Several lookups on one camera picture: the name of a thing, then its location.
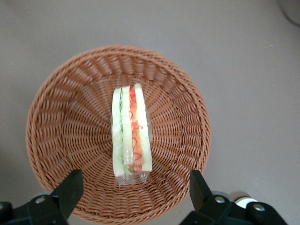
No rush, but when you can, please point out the round brown wicker basket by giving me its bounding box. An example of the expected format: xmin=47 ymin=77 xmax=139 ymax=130
xmin=25 ymin=45 xmax=212 ymax=225

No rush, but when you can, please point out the layered sandwich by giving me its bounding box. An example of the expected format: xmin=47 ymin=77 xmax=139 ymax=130
xmin=110 ymin=82 xmax=153 ymax=186

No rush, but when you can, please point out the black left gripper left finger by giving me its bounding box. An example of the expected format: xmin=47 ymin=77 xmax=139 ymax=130
xmin=7 ymin=169 xmax=84 ymax=225

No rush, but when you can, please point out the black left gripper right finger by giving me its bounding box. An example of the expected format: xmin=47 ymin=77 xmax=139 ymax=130
xmin=180 ymin=170 xmax=249 ymax=225

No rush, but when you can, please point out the black hot food display case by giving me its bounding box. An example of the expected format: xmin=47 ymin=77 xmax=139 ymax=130
xmin=277 ymin=0 xmax=300 ymax=27

